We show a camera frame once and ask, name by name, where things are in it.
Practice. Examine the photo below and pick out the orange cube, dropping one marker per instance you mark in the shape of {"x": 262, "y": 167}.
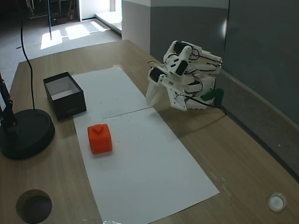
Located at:
{"x": 100, "y": 139}

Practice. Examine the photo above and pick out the dark brown open box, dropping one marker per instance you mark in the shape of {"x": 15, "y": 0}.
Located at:
{"x": 67, "y": 102}

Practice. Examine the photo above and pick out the green table clamp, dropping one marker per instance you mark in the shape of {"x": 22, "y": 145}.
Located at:
{"x": 213, "y": 94}

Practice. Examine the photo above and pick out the white paper sheet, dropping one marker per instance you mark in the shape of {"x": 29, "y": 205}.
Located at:
{"x": 112, "y": 93}
{"x": 140, "y": 168}

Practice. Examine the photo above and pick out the thin dark pole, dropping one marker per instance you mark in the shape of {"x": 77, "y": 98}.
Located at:
{"x": 49, "y": 21}

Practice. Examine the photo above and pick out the black round stand base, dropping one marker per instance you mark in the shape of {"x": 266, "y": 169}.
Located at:
{"x": 28, "y": 135}

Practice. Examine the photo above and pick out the small white round cap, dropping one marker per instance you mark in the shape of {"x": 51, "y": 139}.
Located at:
{"x": 277, "y": 202}

